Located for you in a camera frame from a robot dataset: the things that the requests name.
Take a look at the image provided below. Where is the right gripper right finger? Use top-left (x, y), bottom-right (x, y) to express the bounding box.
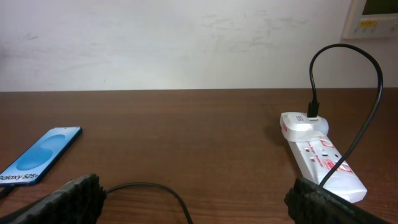
top-left (284, 178), bottom-right (387, 224)

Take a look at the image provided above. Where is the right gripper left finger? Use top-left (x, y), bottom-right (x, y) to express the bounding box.
top-left (1, 174), bottom-right (107, 224)

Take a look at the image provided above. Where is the blue Galaxy smartphone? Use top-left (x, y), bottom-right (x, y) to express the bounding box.
top-left (1, 126), bottom-right (83, 187)

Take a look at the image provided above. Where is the black USB charging cable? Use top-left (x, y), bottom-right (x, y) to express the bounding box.
top-left (0, 43), bottom-right (384, 224)

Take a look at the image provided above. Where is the white USB charger plug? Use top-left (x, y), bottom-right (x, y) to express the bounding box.
top-left (280, 112), bottom-right (329, 142)

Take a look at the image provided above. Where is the white power strip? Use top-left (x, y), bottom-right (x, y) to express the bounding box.
top-left (287, 135), bottom-right (368, 203)

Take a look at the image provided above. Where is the wall control panel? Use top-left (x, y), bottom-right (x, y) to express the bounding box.
top-left (341, 0), bottom-right (397, 39)

